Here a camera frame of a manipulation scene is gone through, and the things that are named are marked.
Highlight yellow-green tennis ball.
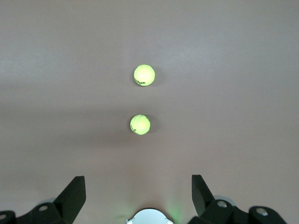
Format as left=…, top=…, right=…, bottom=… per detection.
left=133, top=64, right=156, bottom=87
left=129, top=114, right=151, bottom=135

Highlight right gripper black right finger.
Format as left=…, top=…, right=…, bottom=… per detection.
left=189, top=174, right=288, bottom=224

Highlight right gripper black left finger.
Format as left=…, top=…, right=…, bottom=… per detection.
left=0, top=175, right=86, bottom=224

